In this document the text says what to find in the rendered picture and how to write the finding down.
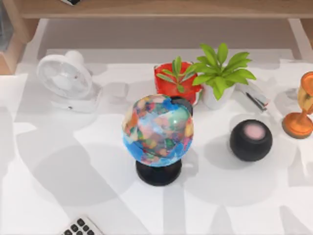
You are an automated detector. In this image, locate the orange gold trophy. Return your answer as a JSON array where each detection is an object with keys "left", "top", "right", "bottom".
[{"left": 282, "top": 71, "right": 313, "bottom": 140}]

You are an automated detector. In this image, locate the red plant pot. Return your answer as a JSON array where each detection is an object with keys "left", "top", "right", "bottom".
[{"left": 154, "top": 56, "right": 203, "bottom": 106}]

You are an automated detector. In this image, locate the black round speaker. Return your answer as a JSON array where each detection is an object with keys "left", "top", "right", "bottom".
[{"left": 229, "top": 119, "right": 273, "bottom": 162}]

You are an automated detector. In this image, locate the colourful globe on black stand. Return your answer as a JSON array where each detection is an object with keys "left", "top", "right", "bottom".
[{"left": 121, "top": 94, "right": 195, "bottom": 187}]

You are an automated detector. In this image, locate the white desk fan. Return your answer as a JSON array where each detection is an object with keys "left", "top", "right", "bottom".
[{"left": 36, "top": 50, "right": 103, "bottom": 114}]

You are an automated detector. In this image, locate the wooden shelf unit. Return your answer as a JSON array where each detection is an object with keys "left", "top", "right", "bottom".
[{"left": 0, "top": 0, "right": 313, "bottom": 75}]

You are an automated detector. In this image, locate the white plant pot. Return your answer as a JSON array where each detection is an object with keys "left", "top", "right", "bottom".
[{"left": 192, "top": 43, "right": 257, "bottom": 110}]

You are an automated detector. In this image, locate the white remote with black buttons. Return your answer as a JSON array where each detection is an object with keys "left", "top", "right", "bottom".
[{"left": 59, "top": 214, "right": 105, "bottom": 235}]

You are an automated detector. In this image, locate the white stapler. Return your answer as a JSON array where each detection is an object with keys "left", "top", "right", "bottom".
[{"left": 235, "top": 82, "right": 269, "bottom": 113}]

